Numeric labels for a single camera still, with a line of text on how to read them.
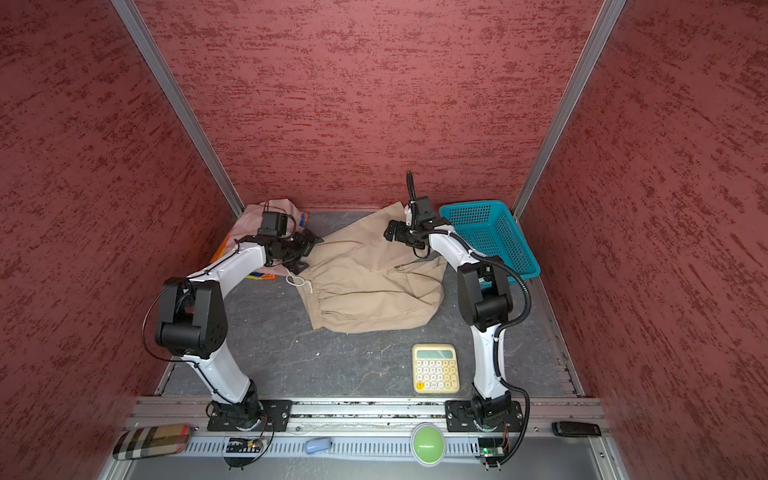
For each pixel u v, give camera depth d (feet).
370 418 2.48
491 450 2.31
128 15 2.33
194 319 1.60
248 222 3.48
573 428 2.44
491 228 3.81
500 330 1.86
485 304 1.81
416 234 2.46
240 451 2.38
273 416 2.46
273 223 2.48
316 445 2.28
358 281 3.22
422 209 2.60
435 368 2.62
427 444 2.29
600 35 2.43
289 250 2.65
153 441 2.24
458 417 2.42
